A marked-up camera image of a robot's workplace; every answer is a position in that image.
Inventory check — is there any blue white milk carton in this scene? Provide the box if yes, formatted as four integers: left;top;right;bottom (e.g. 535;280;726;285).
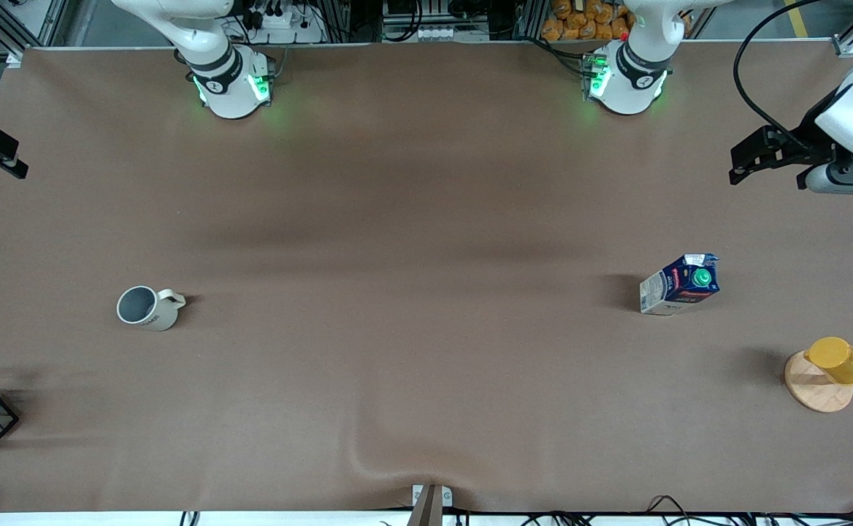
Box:
639;253;721;316

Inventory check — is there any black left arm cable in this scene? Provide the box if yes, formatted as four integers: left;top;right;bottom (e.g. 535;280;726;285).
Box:
733;0;830;151

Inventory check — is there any bag of orange breads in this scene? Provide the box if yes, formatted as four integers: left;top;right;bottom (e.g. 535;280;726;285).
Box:
540;0;636;42

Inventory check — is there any brown table cover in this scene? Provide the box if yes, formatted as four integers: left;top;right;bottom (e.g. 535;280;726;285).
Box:
0;40;853;517

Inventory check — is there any small white power strip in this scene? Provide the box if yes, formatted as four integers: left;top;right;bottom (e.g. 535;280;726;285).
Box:
413;24;473;42

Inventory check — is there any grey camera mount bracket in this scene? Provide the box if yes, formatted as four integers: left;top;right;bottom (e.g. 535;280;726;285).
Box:
410;483;454;526

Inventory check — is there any yellow plastic cup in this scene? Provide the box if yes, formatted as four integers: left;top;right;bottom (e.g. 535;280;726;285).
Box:
803;336;853;386

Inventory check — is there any cream mug grey inside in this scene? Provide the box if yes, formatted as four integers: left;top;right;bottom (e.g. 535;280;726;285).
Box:
116;285;187;332

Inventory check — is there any round wooden cup stand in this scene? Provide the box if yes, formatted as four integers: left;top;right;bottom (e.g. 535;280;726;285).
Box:
784;349;853;414

